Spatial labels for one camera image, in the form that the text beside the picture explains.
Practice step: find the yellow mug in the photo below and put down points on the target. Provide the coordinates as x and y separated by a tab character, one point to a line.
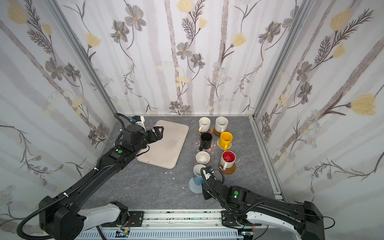
226	139

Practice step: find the grey blue round coaster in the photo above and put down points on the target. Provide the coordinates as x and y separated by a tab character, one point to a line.
196	189

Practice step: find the brown round wooden coaster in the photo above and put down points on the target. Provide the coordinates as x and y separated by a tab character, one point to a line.
217	133

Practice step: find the black mug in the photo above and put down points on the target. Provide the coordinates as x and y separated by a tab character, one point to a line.
206	137

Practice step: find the white woven rope coaster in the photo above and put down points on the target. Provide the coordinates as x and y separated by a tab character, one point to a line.
218	144

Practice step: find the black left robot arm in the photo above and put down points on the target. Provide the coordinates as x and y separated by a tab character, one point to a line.
61	217

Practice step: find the beige rectangular tray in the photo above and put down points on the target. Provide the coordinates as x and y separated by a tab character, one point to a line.
165	153

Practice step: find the pink cherry blossom coaster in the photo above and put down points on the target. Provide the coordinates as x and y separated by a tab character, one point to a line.
210	151

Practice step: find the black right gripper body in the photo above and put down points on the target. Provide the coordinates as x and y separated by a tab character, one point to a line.
207	180

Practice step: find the red interior white mug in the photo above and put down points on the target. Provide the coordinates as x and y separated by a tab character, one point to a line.
228	159

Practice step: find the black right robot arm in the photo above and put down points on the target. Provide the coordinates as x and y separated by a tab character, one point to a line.
304	220

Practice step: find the cream mug front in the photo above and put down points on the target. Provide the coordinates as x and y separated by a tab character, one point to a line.
204	124

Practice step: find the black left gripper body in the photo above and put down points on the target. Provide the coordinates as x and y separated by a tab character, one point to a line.
153	134

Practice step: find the brown paw print coaster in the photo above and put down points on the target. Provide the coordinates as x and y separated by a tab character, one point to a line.
211	131

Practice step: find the glossy amber round coaster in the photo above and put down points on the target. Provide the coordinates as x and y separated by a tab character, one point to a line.
227	171

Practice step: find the light blue mug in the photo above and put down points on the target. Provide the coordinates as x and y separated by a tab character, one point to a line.
197	178

